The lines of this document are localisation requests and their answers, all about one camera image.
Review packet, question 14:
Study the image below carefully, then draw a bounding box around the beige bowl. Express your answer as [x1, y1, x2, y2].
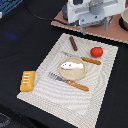
[121, 7, 128, 30]

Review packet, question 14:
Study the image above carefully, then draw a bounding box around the brown wooden board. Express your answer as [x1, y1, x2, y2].
[51, 12, 128, 44]

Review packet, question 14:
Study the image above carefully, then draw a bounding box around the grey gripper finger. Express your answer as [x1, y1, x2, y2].
[104, 19, 109, 30]
[81, 26, 86, 35]

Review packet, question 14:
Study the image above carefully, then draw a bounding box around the brown toy sausage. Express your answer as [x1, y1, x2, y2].
[69, 36, 78, 51]

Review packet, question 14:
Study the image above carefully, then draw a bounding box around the wooden handled knife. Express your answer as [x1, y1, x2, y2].
[61, 51, 101, 65]

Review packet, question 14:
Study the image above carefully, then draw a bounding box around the round wooden plate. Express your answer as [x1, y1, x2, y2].
[59, 57, 86, 80]

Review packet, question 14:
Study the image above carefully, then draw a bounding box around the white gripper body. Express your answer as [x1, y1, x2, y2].
[62, 0, 124, 26]

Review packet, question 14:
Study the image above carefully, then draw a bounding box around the red toy tomato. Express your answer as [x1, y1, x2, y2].
[90, 47, 103, 57]

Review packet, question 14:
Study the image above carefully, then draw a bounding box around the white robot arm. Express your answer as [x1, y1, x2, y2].
[65, 0, 126, 34]

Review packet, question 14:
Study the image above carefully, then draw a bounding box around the orange toy bread loaf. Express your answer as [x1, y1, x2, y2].
[20, 71, 35, 92]

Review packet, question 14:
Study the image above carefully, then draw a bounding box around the wooden handled fork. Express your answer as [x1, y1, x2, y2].
[48, 72, 89, 91]

